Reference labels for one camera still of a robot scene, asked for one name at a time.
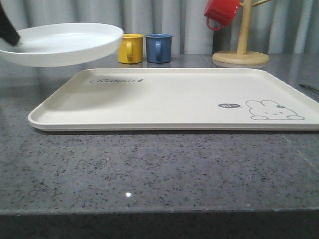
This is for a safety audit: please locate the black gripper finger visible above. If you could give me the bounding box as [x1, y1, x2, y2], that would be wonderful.
[0, 4, 20, 46]

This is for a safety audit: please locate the white round plate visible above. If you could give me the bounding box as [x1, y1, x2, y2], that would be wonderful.
[0, 23, 124, 67]

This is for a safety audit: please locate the silver metal fork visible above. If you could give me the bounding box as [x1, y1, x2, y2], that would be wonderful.
[299, 84, 319, 94]

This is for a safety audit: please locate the beige rabbit serving tray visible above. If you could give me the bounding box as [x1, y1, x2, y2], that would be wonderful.
[28, 68, 319, 131]

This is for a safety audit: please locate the yellow mug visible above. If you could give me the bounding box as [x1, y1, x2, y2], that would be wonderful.
[118, 33, 144, 64]

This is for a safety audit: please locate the blue mug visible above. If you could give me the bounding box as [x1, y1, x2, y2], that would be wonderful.
[146, 33, 172, 64]

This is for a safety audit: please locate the red mug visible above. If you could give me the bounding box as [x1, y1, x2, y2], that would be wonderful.
[204, 0, 241, 31]

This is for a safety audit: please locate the wooden mug tree stand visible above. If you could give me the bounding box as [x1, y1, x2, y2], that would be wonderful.
[212, 0, 270, 65]

